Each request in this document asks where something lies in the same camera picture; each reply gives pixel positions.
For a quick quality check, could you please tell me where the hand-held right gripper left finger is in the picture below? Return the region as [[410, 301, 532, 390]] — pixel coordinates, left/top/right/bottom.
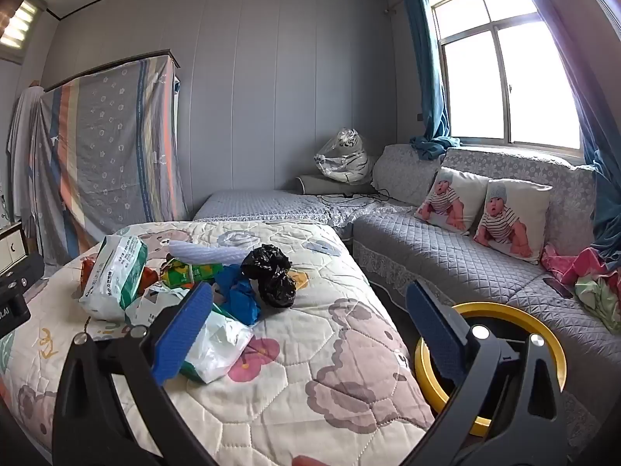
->
[[52, 282, 217, 466]]

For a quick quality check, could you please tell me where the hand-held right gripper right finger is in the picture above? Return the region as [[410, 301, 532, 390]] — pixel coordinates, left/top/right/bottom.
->
[[402, 279, 568, 466]]

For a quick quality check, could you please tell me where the white printed wrapper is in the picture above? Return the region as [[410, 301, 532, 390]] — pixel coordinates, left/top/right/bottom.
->
[[123, 286, 192, 328]]

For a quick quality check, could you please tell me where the white green plastic bag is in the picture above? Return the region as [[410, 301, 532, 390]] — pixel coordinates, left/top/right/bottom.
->
[[180, 303, 254, 383]]

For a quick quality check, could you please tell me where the yellow rimmed black bin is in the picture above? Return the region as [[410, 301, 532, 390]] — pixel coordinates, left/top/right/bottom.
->
[[414, 302, 566, 438]]

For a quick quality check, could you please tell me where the green yellow snack packet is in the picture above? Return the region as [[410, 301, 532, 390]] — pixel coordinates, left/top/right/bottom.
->
[[160, 258, 229, 288]]

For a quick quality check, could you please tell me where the blue glove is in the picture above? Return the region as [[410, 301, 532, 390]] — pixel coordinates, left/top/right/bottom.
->
[[213, 264, 263, 326]]

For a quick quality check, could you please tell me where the orange snack packet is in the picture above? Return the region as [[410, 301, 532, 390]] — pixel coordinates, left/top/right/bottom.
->
[[80, 256, 100, 292]]

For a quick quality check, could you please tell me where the white ribbed plastic wrapper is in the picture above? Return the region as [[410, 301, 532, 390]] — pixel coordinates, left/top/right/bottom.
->
[[167, 240, 247, 265]]

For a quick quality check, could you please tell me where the white green tissue packet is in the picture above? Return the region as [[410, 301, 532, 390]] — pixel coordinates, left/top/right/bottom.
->
[[79, 234, 149, 321]]

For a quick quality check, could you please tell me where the black plastic bag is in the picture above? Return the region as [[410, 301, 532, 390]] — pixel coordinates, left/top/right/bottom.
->
[[240, 244, 298, 309]]

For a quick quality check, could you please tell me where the small white cabinet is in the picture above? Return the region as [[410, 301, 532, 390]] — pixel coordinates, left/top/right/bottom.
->
[[0, 221, 27, 275]]

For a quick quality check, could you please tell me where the grey quilted sofa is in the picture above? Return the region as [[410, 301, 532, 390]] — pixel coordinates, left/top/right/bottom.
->
[[193, 143, 621, 447]]

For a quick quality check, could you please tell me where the cartoon printed quilt blanket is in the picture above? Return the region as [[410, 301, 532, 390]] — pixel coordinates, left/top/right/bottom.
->
[[0, 221, 437, 466]]

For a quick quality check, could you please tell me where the black phone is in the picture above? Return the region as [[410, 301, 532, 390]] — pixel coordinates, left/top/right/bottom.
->
[[542, 276, 576, 299]]

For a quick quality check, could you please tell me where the baby print pillow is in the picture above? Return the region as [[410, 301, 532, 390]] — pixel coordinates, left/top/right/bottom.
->
[[473, 178, 554, 265], [414, 167, 491, 236]]

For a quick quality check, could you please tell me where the white hanging garment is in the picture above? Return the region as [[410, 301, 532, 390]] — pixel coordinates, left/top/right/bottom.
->
[[6, 85, 47, 234]]

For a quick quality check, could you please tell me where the pink cloth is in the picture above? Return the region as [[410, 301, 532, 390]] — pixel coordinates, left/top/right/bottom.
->
[[541, 244, 621, 292]]

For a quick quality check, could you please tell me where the light green cloth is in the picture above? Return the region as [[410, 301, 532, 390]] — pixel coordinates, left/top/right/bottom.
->
[[575, 272, 621, 336]]

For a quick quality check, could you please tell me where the striped cloth covered wardrobe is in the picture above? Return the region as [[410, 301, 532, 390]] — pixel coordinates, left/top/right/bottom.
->
[[41, 49, 190, 263]]

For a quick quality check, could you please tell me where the plush tiger in plastic bag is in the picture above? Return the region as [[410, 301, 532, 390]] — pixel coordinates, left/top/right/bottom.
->
[[314, 127, 376, 185]]

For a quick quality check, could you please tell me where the blue curtain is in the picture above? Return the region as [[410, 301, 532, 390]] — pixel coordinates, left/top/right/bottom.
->
[[402, 0, 459, 161], [505, 0, 621, 273]]

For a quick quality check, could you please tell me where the large window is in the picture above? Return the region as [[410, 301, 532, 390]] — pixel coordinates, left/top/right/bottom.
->
[[429, 0, 583, 151]]

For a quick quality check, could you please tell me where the small louvred window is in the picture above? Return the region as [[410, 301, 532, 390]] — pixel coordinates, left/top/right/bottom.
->
[[0, 0, 42, 64]]

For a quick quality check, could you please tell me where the black cable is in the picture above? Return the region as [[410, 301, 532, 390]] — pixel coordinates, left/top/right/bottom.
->
[[317, 191, 391, 205]]

